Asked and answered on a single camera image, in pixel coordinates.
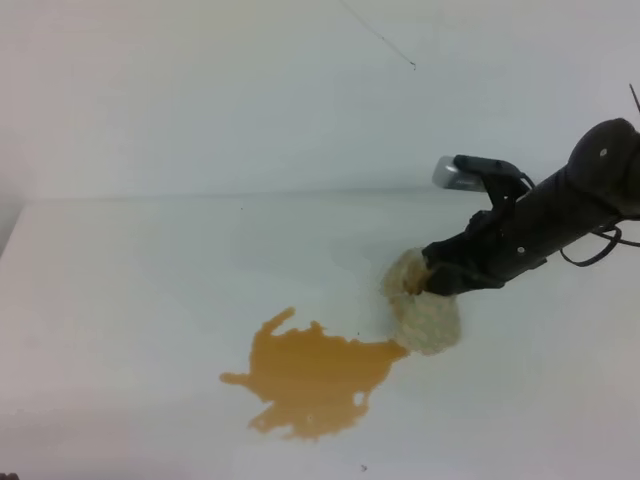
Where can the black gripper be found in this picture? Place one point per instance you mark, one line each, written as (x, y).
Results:
(521, 230)

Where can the green stained rag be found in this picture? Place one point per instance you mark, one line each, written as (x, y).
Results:
(423, 322)

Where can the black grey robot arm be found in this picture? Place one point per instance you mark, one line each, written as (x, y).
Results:
(596, 190)

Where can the brown coffee stain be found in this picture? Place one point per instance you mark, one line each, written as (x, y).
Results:
(313, 384)

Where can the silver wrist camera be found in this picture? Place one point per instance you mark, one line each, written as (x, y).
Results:
(467, 173)

